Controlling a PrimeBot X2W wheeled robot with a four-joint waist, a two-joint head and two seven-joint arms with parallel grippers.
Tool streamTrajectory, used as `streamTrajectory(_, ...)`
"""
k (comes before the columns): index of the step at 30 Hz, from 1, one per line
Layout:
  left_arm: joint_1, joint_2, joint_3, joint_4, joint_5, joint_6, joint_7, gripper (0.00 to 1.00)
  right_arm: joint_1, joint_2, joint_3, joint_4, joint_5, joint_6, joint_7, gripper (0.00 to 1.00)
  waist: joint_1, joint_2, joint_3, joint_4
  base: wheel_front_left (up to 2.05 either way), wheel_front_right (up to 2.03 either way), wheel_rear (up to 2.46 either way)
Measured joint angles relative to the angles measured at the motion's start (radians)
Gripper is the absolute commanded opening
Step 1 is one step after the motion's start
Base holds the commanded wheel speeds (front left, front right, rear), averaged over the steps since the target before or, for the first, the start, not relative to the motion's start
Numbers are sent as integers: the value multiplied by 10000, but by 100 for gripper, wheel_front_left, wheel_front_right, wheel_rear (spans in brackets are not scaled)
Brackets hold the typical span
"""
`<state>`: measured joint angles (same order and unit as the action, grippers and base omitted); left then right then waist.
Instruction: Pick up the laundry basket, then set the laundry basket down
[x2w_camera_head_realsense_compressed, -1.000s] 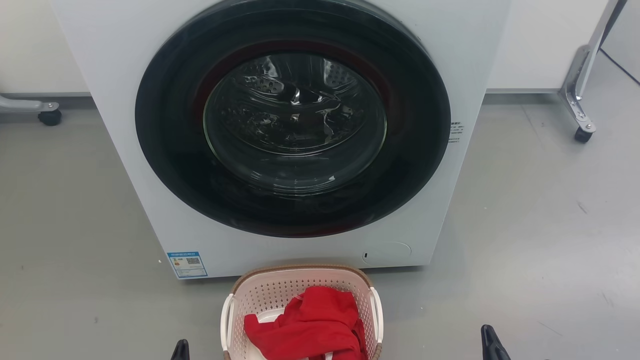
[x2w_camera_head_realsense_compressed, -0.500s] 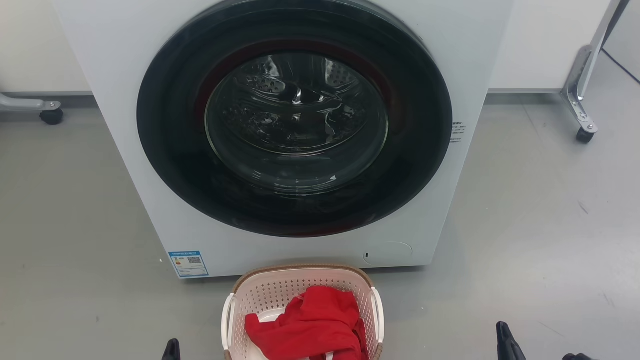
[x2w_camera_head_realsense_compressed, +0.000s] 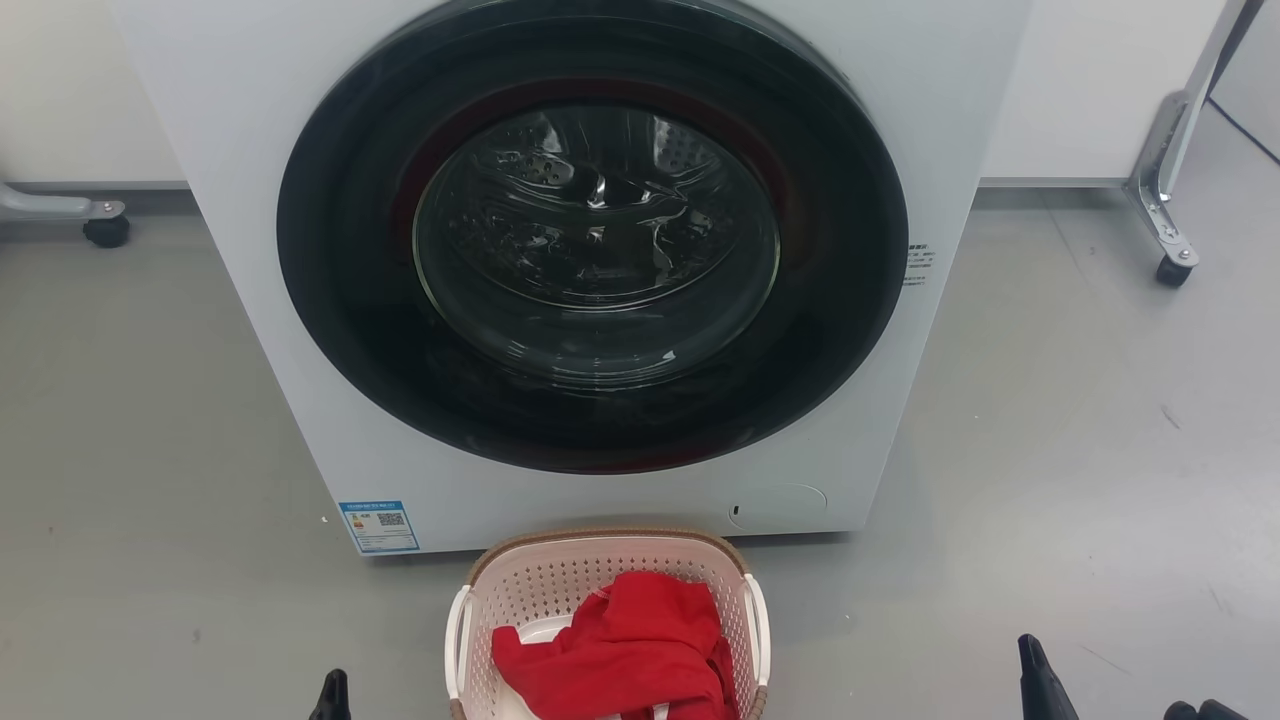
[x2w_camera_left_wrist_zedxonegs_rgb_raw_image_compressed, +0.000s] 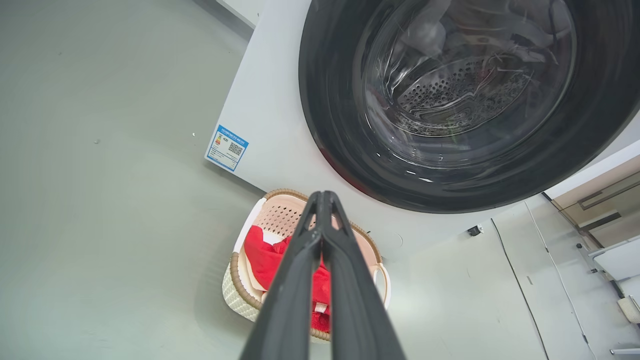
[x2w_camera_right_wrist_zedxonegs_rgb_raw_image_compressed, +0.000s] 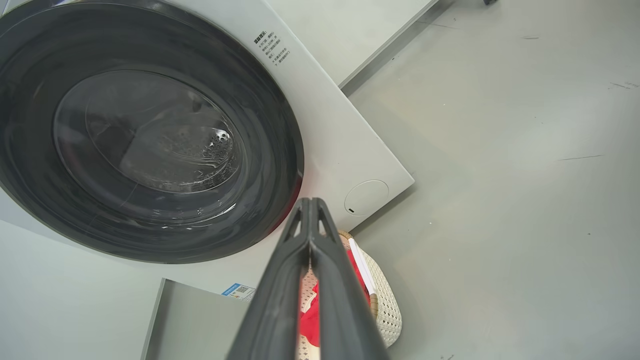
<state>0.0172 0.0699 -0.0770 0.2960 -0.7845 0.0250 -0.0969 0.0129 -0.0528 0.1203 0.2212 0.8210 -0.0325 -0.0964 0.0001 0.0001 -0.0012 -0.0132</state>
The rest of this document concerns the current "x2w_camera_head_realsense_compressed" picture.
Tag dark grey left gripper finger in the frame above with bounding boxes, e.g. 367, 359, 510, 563
308, 668, 353, 720

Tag round white filter cover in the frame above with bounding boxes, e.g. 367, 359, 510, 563
728, 484, 829, 534

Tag blue energy label sticker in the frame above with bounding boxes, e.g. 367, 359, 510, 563
338, 500, 421, 556

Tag white front-load washing machine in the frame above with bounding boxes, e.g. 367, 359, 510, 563
110, 0, 1036, 558

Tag red garment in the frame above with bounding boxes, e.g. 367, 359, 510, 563
490, 570, 741, 720

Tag round black washing machine door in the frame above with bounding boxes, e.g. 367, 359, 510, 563
276, 0, 909, 476

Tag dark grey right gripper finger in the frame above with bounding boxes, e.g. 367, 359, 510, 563
1018, 634, 1081, 720
1163, 699, 1251, 720

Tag grey stand leg with caster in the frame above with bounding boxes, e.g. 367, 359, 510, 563
1125, 0, 1266, 289
0, 180, 131, 249

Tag beige perforated laundry basket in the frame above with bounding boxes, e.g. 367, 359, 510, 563
445, 528, 773, 720

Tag white partition board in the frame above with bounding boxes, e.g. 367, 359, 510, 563
0, 0, 189, 187
980, 0, 1231, 188

